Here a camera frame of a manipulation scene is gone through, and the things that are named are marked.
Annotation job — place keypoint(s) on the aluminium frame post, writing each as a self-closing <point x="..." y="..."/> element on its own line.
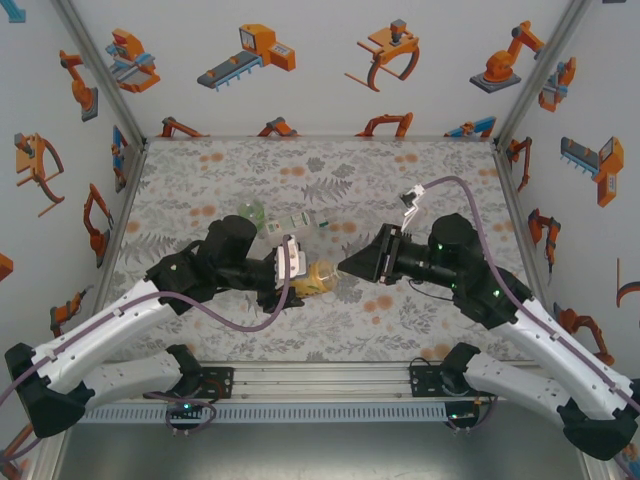
<point x="597" y="470"/>
<point x="105" y="75"/>
<point x="538" y="75"/>
<point x="47" y="462"/>

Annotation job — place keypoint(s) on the clear bottle green label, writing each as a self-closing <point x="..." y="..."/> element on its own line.
<point x="250" y="207"/>

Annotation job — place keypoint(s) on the floral patterned tablecloth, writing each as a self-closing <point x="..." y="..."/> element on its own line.
<point x="320" y="340"/>

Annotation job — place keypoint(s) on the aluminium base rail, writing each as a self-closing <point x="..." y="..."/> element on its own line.
<point x="320" y="380"/>

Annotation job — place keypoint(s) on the aluminium back rail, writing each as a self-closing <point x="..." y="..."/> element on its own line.
<point x="320" y="137"/>

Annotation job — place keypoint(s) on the aluminium side rail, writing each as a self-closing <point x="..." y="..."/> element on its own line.
<point x="517" y="200"/>
<point x="121" y="200"/>

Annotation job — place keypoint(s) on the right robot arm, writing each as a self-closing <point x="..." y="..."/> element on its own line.
<point x="550" y="345"/>

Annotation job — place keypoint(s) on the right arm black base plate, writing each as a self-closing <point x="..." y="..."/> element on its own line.
<point x="422" y="382"/>

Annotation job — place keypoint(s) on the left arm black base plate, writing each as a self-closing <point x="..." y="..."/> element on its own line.
<point x="222" y="382"/>

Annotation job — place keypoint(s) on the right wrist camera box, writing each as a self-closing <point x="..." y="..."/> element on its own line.
<point x="411" y="205"/>

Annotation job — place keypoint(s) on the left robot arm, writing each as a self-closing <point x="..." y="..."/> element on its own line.
<point x="90" y="335"/>

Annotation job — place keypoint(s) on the clear bottle white-green label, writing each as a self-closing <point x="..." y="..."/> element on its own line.
<point x="290" y="225"/>

